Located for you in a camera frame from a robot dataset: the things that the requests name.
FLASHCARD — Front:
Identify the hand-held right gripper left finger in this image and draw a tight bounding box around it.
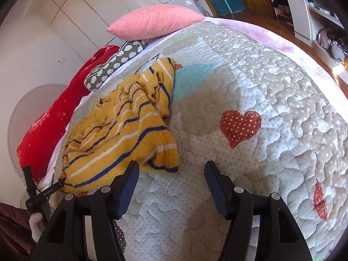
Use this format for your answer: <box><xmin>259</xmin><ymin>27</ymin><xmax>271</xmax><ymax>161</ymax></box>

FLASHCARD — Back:
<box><xmin>30</xmin><ymin>160</ymin><xmax>140</xmax><ymax>261</ymax></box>

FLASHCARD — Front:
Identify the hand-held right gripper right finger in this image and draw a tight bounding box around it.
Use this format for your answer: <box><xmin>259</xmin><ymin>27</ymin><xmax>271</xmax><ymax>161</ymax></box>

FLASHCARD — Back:
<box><xmin>204</xmin><ymin>160</ymin><xmax>313</xmax><ymax>261</ymax></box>

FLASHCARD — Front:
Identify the yellow striped knit sweater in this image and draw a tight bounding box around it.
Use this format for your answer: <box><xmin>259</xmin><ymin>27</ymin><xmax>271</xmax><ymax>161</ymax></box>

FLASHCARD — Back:
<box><xmin>60</xmin><ymin>58</ymin><xmax>180</xmax><ymax>193</ymax></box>

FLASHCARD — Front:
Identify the person's left forearm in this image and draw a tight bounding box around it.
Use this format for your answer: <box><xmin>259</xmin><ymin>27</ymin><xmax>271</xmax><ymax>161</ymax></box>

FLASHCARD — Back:
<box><xmin>0</xmin><ymin>202</ymin><xmax>37</xmax><ymax>254</ymax></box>

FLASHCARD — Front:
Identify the open shelf with clothes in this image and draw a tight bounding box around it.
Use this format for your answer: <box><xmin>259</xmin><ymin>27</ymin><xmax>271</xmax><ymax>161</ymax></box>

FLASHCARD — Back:
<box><xmin>262</xmin><ymin>0</ymin><xmax>295</xmax><ymax>28</ymax></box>

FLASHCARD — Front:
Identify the person's left hand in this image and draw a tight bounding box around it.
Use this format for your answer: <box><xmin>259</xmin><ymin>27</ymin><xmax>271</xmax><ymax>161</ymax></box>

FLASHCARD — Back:
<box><xmin>29</xmin><ymin>212</ymin><xmax>45</xmax><ymax>242</ymax></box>

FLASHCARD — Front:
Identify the patchwork quilted bedspread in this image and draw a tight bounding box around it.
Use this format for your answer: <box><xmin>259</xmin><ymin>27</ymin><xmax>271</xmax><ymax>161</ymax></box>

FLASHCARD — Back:
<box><xmin>50</xmin><ymin>22</ymin><xmax>348</xmax><ymax>261</ymax></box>

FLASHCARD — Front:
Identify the red floral blanket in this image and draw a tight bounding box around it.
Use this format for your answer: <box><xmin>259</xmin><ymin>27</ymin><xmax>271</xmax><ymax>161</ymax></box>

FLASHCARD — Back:
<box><xmin>16</xmin><ymin>45</ymin><xmax>120</xmax><ymax>181</ymax></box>

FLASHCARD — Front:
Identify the white standing fan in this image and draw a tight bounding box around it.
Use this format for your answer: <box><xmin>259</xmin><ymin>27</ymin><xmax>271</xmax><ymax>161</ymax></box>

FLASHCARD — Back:
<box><xmin>8</xmin><ymin>84</ymin><xmax>68</xmax><ymax>166</ymax></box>

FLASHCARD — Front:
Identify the green patterned pillow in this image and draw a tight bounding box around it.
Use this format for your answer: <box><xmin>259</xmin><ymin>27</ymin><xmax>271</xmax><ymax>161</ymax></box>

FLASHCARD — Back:
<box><xmin>84</xmin><ymin>39</ymin><xmax>147</xmax><ymax>91</ymax></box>

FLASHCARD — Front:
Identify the pink pillow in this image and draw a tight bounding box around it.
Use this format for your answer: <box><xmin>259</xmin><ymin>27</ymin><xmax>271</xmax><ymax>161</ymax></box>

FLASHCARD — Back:
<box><xmin>107</xmin><ymin>5</ymin><xmax>204</xmax><ymax>41</ymax></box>

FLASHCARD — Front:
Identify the grey patterned cloth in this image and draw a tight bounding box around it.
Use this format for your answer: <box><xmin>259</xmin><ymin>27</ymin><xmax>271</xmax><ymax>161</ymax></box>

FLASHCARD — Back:
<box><xmin>194</xmin><ymin>0</ymin><xmax>214</xmax><ymax>17</ymax></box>

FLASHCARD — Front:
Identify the pink bag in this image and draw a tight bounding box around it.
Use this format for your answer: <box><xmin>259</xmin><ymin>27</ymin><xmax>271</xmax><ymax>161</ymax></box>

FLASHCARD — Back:
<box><xmin>318</xmin><ymin>27</ymin><xmax>331</xmax><ymax>49</ymax></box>

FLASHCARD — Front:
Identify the white glossy wardrobe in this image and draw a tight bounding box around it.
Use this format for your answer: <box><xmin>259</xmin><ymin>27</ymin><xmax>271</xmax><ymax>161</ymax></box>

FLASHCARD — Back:
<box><xmin>38</xmin><ymin>0</ymin><xmax>202</xmax><ymax>60</ymax></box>

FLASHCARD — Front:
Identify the white desk shelf unit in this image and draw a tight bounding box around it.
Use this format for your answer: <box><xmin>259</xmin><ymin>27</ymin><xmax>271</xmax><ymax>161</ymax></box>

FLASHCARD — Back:
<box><xmin>280</xmin><ymin>0</ymin><xmax>348</xmax><ymax>57</ymax></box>

